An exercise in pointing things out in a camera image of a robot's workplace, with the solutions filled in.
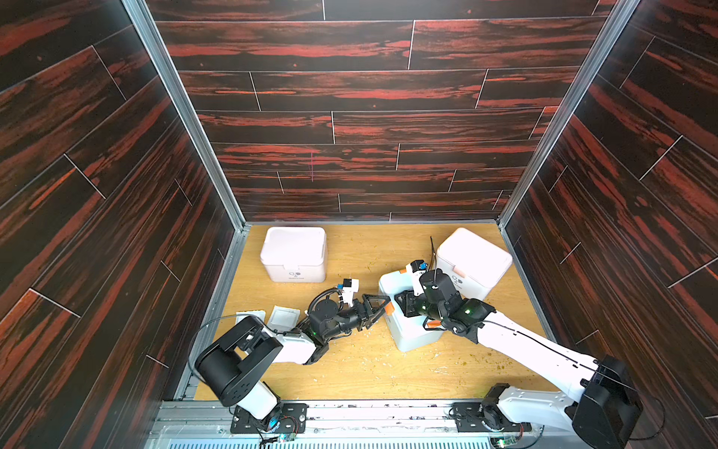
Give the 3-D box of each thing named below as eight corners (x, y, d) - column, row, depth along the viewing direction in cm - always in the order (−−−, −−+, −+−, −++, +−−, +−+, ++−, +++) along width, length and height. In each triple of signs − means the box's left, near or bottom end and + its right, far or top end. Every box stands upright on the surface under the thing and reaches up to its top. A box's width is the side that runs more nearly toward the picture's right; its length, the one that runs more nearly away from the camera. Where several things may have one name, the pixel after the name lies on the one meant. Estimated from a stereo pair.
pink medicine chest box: (268, 286, 102) (256, 262, 91) (276, 252, 113) (266, 226, 101) (326, 286, 102) (322, 261, 91) (329, 252, 113) (326, 226, 101)
